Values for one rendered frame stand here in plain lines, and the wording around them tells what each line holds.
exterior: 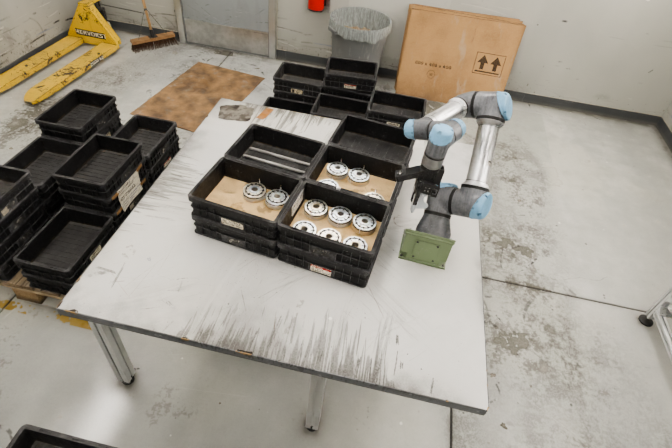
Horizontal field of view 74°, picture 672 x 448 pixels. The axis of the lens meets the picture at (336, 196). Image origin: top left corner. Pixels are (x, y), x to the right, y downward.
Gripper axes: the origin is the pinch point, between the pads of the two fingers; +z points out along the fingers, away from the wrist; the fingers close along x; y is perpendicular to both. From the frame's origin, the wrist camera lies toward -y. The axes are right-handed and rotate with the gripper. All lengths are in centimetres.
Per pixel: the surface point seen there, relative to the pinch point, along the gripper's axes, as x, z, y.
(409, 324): -28.3, 35.8, 8.9
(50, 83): 191, 102, -296
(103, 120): 93, 58, -185
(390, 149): 66, 19, -7
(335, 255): -14.2, 21.2, -24.7
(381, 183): 37.1, 20.5, -9.7
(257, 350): -50, 40, -45
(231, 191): 15, 25, -76
